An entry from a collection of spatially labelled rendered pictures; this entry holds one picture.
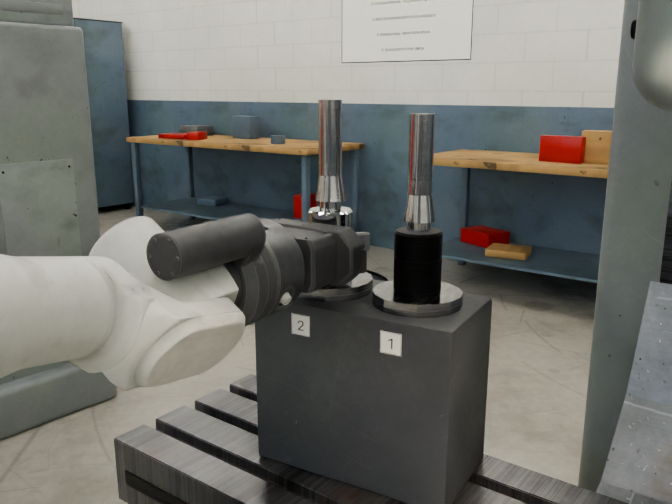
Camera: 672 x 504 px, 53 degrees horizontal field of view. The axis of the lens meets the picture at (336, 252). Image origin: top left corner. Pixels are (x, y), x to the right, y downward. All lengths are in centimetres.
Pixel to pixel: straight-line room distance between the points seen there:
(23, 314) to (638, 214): 74
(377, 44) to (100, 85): 321
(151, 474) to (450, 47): 478
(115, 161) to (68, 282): 732
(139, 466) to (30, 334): 46
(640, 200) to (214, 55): 620
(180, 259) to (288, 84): 581
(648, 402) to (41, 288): 72
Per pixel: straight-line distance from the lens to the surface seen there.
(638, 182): 93
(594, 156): 441
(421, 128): 64
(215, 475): 76
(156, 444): 83
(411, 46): 552
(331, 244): 63
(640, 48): 46
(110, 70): 771
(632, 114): 92
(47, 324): 40
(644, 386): 92
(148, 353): 45
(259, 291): 55
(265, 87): 645
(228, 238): 51
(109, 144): 768
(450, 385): 63
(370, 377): 66
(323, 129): 69
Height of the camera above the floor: 132
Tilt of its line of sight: 14 degrees down
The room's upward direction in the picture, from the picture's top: straight up
